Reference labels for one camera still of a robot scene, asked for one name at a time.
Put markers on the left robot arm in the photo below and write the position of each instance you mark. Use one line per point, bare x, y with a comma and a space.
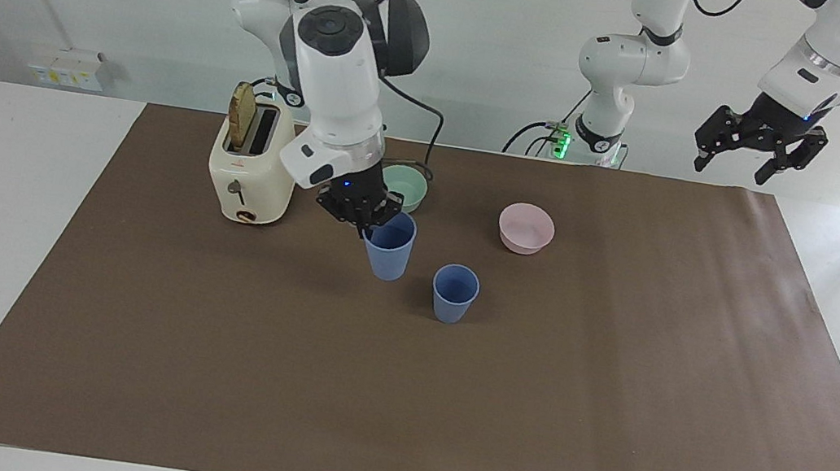
625, 63

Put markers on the white wall socket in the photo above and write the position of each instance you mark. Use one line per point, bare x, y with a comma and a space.
65, 68

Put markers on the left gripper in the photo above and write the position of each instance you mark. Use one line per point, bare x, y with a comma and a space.
775, 117

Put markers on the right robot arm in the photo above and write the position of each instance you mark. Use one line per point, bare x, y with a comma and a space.
336, 100

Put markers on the toast slice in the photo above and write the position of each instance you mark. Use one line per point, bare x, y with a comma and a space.
242, 114

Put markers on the pink bowl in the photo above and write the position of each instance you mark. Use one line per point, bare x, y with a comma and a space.
526, 230

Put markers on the blue plastic cup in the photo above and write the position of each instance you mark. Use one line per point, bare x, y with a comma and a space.
454, 294
389, 252

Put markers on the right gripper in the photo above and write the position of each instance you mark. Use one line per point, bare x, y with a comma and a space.
358, 184

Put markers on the cream toaster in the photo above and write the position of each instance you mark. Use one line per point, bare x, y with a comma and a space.
251, 179

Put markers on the green bowl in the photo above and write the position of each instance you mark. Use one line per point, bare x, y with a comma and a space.
406, 187

